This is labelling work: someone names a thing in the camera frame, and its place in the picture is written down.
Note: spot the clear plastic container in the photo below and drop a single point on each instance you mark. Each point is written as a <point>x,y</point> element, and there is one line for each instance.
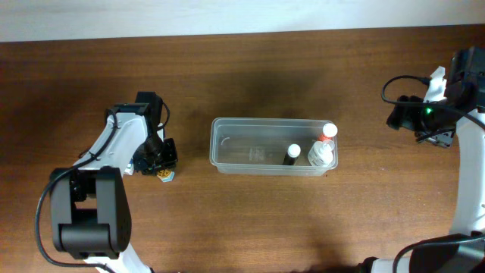
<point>258,146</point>

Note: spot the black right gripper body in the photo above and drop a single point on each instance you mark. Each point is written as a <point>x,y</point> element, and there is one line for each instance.
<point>398,114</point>

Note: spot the gold lid small jar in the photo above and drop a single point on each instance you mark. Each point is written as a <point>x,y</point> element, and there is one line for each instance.
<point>165,175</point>

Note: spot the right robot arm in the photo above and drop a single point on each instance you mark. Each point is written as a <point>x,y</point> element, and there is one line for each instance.
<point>452,109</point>

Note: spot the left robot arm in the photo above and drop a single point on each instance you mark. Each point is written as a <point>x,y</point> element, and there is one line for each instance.
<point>90,214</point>

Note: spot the white blue small box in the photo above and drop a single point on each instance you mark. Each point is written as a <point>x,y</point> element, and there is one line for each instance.
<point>129,168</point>

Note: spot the white squeeze bottle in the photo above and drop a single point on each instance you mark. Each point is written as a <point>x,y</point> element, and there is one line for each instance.
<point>321,153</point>

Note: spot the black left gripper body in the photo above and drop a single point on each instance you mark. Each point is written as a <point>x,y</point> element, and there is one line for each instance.
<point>158,159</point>

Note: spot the orange tube white cap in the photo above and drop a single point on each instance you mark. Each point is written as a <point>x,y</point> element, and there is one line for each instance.
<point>329,131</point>

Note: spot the black bottle white cap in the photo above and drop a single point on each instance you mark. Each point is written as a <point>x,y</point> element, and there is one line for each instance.
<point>292,153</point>

